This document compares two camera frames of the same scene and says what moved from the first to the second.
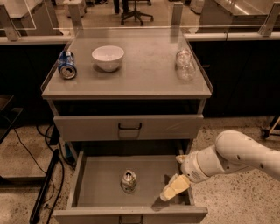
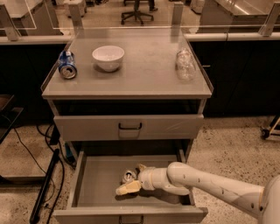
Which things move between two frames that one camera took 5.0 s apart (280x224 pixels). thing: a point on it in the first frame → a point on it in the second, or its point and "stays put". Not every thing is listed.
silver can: [129, 182] stays put
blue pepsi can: [66, 65] stays put
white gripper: [192, 166] → [145, 177]
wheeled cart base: [269, 131] stays put
